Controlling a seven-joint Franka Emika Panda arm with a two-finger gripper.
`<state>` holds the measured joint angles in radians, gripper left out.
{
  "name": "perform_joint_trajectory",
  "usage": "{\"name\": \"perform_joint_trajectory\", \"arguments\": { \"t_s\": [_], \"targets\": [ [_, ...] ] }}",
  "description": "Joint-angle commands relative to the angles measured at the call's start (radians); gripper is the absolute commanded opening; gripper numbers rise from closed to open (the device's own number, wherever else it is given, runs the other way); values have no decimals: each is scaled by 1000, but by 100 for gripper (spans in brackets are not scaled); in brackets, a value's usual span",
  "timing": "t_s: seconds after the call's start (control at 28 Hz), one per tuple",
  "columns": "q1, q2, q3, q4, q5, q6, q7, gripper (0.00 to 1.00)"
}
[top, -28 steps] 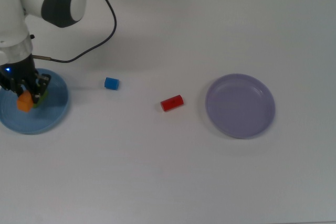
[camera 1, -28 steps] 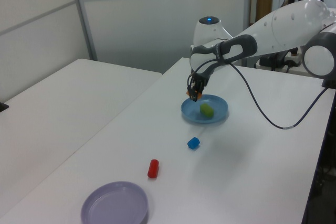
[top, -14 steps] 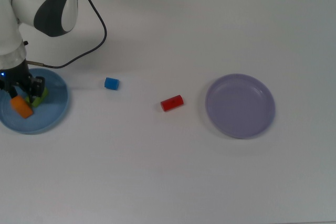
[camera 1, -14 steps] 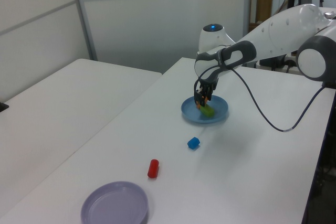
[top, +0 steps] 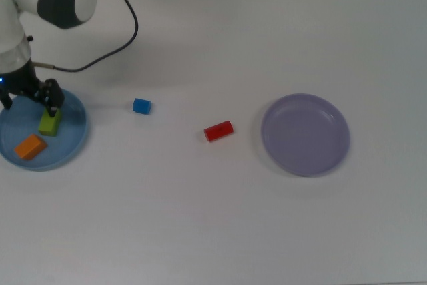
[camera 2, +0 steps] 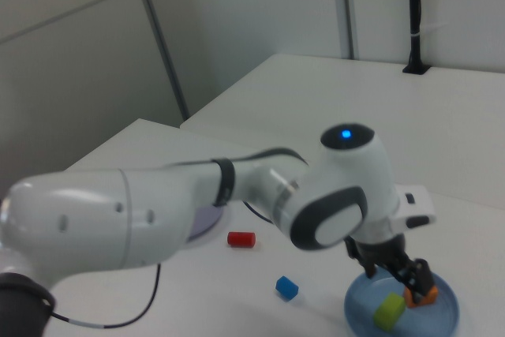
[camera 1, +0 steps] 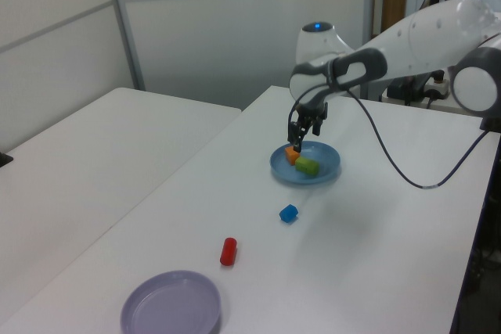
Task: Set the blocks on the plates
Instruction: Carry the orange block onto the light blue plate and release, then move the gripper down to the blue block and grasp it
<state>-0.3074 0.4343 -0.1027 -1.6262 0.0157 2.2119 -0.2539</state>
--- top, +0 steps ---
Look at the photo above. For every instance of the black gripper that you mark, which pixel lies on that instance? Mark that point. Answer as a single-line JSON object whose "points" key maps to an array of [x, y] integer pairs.
{"points": [[20, 79]]}

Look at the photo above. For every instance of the green rectangular block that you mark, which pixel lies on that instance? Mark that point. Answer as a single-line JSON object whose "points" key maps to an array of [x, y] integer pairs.
{"points": [[49, 126]]}

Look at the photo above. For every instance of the orange rectangular block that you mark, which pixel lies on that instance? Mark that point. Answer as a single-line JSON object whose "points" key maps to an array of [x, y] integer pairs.
{"points": [[30, 146]]}

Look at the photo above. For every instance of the blue block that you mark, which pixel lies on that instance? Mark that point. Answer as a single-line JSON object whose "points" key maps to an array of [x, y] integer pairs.
{"points": [[141, 106]]}

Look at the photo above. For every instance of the red cylinder block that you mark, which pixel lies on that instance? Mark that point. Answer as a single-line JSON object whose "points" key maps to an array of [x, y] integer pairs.
{"points": [[218, 131]]}

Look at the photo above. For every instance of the blue plastic plate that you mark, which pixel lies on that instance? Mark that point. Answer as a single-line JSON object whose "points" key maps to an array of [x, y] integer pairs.
{"points": [[70, 145]]}

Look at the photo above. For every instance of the purple plastic plate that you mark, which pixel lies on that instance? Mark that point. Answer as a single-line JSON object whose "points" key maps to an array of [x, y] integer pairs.
{"points": [[305, 135]]}

